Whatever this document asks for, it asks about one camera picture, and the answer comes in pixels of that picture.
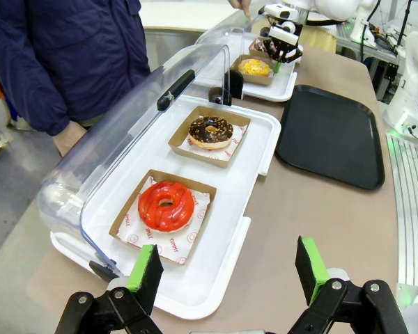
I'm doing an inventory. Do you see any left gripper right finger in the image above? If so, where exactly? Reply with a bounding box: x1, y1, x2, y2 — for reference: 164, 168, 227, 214
287, 235, 410, 334

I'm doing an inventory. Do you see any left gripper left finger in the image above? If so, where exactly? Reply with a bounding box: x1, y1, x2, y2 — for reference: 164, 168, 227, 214
55, 244, 165, 334

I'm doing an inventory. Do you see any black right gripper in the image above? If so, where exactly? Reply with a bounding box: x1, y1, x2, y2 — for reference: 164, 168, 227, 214
263, 37, 304, 73

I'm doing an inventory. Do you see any brown cardboard donut tray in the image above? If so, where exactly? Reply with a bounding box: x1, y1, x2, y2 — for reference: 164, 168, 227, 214
231, 54, 276, 87
247, 36, 276, 59
167, 106, 251, 170
109, 169, 217, 265

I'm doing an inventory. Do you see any yellow sprinkled donut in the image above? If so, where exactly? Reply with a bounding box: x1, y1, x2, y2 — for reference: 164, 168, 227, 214
238, 58, 272, 77

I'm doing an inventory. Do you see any red glazed donut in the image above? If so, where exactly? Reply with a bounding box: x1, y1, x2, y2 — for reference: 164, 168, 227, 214
137, 180, 195, 233

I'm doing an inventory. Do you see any black plastic serving tray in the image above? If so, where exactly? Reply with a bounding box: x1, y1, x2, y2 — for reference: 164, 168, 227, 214
274, 84, 386, 191

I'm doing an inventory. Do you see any chocolate nut-topped donut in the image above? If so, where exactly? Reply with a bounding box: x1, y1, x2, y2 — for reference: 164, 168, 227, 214
188, 116, 234, 150

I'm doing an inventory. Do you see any person's left hand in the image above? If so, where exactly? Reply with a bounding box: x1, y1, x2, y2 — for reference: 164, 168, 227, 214
229, 0, 254, 20

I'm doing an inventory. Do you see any person's right hand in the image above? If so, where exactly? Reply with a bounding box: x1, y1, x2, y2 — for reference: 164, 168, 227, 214
53, 120, 88, 158

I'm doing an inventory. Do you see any white display case base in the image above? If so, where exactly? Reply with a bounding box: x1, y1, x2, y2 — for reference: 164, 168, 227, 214
194, 61, 297, 103
50, 93, 282, 320

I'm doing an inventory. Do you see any white printed paper liner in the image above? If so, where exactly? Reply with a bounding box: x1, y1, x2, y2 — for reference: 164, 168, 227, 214
177, 123, 248, 163
116, 175, 212, 264

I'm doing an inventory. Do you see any tan cardboard sheet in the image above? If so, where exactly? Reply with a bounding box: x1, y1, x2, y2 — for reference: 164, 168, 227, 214
297, 23, 337, 54

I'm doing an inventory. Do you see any clear display case lid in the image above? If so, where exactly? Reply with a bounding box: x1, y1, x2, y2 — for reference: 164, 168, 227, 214
36, 43, 245, 281
194, 13, 265, 48

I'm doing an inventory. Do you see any grey metal workbench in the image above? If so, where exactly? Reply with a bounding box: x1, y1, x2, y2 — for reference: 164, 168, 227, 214
334, 20, 410, 102

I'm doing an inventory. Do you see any large white table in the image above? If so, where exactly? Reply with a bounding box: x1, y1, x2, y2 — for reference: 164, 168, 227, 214
139, 0, 238, 31

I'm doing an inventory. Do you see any silver grooved aluminium platform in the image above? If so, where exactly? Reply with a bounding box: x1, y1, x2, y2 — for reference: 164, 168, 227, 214
386, 134, 418, 289

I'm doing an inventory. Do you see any person in navy jacket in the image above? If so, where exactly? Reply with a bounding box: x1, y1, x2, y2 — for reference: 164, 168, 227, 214
0, 0, 151, 137

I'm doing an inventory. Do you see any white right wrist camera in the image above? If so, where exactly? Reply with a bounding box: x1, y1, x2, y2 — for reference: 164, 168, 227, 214
268, 20, 303, 46

